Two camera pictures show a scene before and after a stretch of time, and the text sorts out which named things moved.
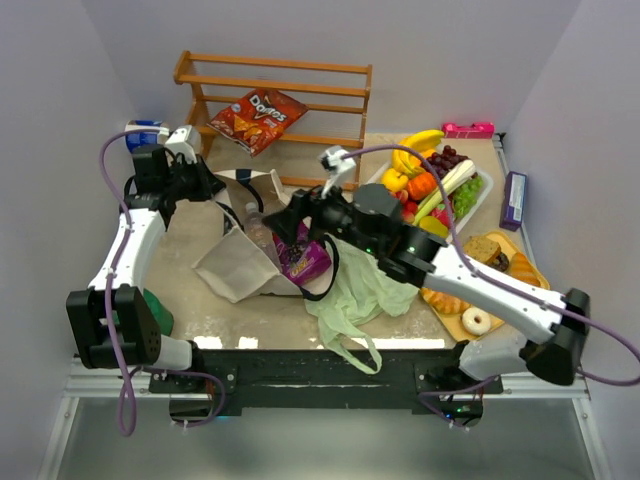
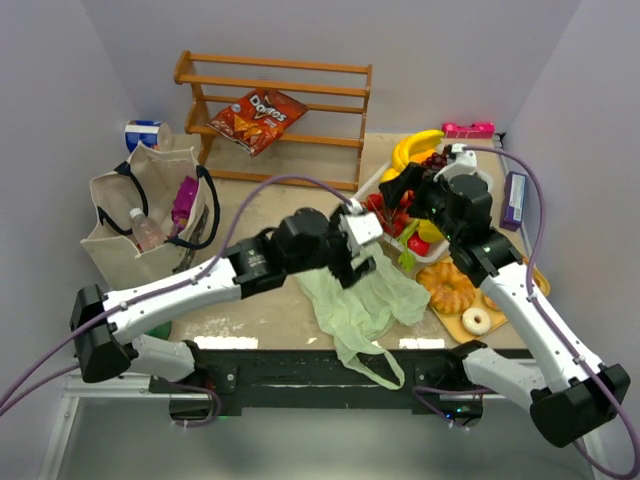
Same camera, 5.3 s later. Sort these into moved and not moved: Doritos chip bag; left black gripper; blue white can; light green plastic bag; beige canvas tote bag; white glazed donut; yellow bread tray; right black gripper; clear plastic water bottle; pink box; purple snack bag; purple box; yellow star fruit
Moved: clear plastic water bottle; beige canvas tote bag; right black gripper; light green plastic bag; left black gripper; purple snack bag
Not moved: yellow star fruit; yellow bread tray; white glazed donut; purple box; pink box; Doritos chip bag; blue white can
